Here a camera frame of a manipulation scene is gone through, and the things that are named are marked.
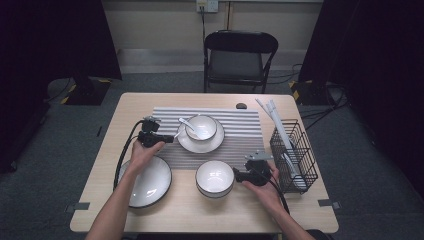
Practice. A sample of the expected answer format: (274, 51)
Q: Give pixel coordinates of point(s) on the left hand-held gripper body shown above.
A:
(150, 136)

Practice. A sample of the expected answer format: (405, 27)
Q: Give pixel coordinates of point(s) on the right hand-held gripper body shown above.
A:
(258, 173)

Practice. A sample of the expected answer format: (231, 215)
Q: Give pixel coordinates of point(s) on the white spoon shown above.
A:
(190, 126)
(290, 163)

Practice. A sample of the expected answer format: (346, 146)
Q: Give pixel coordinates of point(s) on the white plate dark rim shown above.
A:
(200, 146)
(156, 180)

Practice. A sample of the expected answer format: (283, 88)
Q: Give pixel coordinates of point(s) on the white bowl dark rim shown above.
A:
(215, 178)
(205, 126)

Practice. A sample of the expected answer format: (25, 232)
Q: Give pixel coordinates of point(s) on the person's left hand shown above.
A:
(141, 156)

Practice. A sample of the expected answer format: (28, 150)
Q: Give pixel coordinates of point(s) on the person's right hand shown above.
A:
(266, 196)

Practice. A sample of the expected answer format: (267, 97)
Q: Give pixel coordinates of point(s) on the grey striped placemat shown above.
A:
(243, 133)

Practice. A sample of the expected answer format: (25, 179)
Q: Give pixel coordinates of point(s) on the black marker pen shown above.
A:
(99, 131)

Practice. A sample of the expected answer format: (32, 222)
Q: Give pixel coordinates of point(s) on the bundle of white chopsticks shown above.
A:
(276, 120)

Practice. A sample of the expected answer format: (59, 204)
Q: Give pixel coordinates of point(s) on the grey tape strip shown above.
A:
(328, 203)
(77, 207)

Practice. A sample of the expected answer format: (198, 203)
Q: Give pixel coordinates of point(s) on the black stand base yellow tape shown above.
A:
(86, 91)
(311, 93)

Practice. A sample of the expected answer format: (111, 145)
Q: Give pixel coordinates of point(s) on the black folding chair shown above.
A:
(238, 63)

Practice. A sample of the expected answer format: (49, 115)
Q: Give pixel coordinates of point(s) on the dark curtain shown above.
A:
(40, 50)
(376, 66)

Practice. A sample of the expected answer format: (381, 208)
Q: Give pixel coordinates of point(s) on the thin wall conduit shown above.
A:
(228, 16)

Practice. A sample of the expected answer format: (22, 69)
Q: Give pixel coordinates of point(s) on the white wall outlet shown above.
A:
(207, 5)

